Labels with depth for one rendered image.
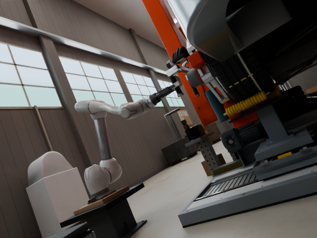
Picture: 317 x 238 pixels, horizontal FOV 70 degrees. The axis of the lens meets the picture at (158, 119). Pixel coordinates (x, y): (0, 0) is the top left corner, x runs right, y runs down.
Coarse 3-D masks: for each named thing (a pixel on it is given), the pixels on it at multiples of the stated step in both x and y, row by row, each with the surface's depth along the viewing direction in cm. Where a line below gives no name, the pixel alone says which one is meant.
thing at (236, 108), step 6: (252, 96) 135; (258, 96) 132; (264, 96) 131; (240, 102) 138; (246, 102) 136; (252, 102) 135; (258, 102) 134; (228, 108) 142; (234, 108) 139; (240, 108) 138; (246, 108) 137; (228, 114) 142; (234, 114) 142
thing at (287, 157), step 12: (312, 132) 153; (312, 144) 127; (276, 156) 139; (288, 156) 118; (300, 156) 115; (312, 156) 113; (252, 168) 127; (264, 168) 124; (276, 168) 121; (288, 168) 118
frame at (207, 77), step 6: (186, 42) 145; (192, 48) 137; (204, 66) 134; (210, 72) 133; (204, 78) 135; (210, 78) 134; (210, 84) 139; (216, 84) 136; (216, 90) 144; (222, 90) 139; (216, 96) 143; (222, 96) 145; (228, 96) 142; (222, 102) 146
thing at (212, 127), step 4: (212, 124) 985; (216, 124) 1013; (204, 128) 950; (208, 128) 941; (212, 128) 966; (216, 128) 994; (208, 132) 942; (216, 132) 977; (212, 136) 936; (216, 136) 959; (220, 136) 990; (212, 140) 936; (216, 140) 972; (196, 144) 981; (212, 144) 940
